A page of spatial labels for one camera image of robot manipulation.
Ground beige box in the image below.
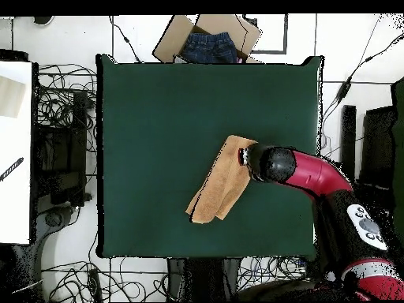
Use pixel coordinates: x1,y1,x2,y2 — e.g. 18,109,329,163
0,75,27,119

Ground black upright bar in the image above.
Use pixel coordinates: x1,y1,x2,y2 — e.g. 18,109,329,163
339,104,357,178

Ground black flat panel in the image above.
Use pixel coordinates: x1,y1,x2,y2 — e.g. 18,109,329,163
359,105,398,190

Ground white desk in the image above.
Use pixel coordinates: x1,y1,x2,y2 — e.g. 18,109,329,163
0,60,34,245

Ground black equipment rack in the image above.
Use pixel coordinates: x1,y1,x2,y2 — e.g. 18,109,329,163
31,91,92,208

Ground black cable tangle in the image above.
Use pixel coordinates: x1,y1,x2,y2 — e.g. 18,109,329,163
238,256,309,290
42,258,168,302
36,62,99,152

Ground dark green table cloth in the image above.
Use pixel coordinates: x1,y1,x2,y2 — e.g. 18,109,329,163
95,54,324,259

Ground tan terry towel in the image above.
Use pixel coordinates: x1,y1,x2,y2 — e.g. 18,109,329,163
185,134,258,225

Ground blue denim jeans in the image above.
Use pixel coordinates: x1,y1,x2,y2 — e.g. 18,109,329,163
180,32,239,65

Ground thin black cable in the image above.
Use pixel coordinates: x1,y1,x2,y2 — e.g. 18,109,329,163
108,15,143,63

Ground brown cardboard box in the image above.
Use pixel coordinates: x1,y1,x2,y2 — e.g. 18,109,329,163
151,13,263,65

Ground black cable with inline adapter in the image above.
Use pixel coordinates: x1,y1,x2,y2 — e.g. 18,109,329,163
320,31,404,159

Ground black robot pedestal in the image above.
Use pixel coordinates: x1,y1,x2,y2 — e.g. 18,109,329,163
166,257,242,302

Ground black ridged strap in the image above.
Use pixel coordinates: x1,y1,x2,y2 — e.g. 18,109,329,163
0,156,24,182

